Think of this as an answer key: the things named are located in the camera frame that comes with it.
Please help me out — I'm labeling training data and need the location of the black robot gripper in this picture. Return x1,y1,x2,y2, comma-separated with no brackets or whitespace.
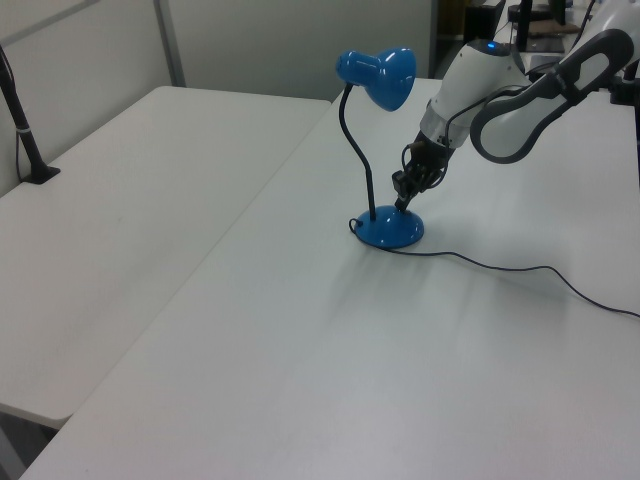
390,129,454,211

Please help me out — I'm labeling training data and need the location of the black monitor stand pole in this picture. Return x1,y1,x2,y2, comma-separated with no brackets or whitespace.
516,0,534,51

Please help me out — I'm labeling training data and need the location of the black clamped camera pole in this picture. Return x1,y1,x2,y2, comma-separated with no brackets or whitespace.
0,43,62,186

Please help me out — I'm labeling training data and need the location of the grey partition post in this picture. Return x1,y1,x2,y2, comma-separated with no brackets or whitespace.
152,0,187,88

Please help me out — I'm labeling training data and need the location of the black camera stand with clamp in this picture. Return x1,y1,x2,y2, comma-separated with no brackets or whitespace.
606,54,640,106

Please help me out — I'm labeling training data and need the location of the blue gooseneck desk lamp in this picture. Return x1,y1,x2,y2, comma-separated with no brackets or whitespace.
333,47,425,248

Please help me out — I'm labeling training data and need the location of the thin black lamp power cable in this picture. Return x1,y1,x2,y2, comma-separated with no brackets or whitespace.
347,217,640,318

